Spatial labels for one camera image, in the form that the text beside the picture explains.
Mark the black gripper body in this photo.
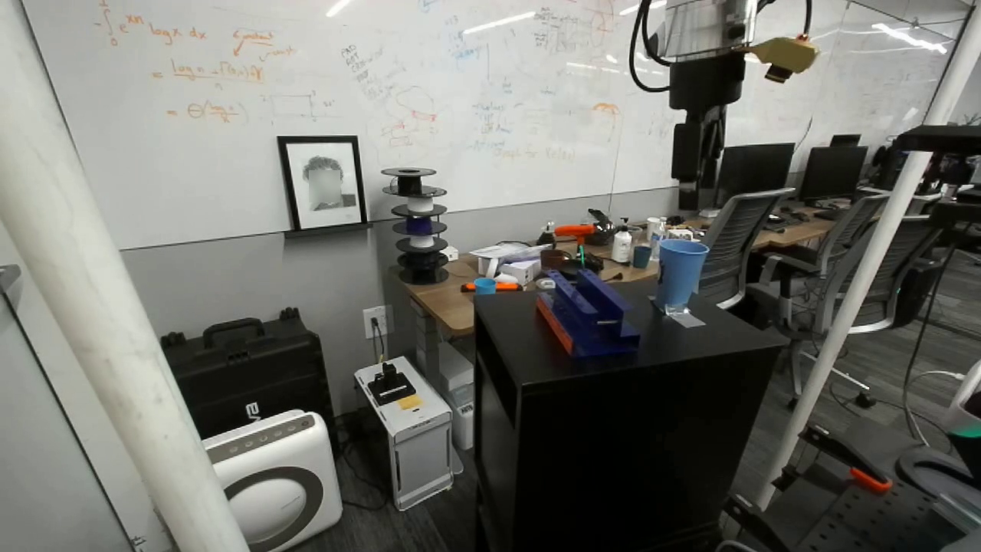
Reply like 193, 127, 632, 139
666, 50, 752, 128

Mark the large blue cup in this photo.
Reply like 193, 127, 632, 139
658, 235, 716, 317

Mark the black computer monitor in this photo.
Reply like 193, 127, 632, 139
716, 142, 798, 209
798, 145, 870, 202

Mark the grey mesh office chair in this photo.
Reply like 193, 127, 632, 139
704, 185, 802, 314

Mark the yellow tag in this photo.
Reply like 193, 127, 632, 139
752, 34, 822, 86

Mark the white bottle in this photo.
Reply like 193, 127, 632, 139
609, 226, 638, 266

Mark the orange box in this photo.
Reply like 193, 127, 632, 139
549, 221, 601, 248

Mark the blue rectangular box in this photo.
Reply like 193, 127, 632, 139
547, 266, 645, 366

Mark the white support pole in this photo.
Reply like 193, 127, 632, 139
752, 6, 981, 516
0, 0, 255, 552

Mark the whiteboard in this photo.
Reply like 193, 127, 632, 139
18, 0, 981, 256

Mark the orange flat tool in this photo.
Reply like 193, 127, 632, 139
456, 276, 529, 297

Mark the white filament spool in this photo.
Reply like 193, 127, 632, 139
390, 199, 451, 224
394, 234, 451, 258

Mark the blue filament spool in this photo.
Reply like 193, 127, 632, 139
394, 215, 451, 241

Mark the wooden desk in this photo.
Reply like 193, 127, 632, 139
400, 206, 837, 345

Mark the large black filament spool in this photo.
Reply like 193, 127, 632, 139
396, 248, 453, 287

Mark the black cabinet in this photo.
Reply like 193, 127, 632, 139
474, 283, 798, 552

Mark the framed portrait photo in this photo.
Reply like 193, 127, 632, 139
276, 132, 371, 235

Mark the black perforated robot table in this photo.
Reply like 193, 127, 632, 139
716, 407, 981, 552

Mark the white small printer box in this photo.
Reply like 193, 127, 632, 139
354, 354, 461, 516

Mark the black hard case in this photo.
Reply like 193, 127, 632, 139
160, 306, 339, 439

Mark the white air purifier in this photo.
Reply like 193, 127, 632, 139
199, 404, 348, 552

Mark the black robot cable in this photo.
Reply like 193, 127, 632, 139
627, 0, 680, 98

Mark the orange rack base plate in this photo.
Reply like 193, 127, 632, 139
535, 292, 583, 358

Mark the black stereo camera bar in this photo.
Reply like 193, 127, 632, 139
890, 123, 981, 161

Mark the white wall outlet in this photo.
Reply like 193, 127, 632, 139
358, 304, 394, 342

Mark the orange handled tool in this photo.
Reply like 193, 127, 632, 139
849, 467, 896, 497

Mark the black device with cable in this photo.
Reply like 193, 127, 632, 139
361, 358, 420, 407

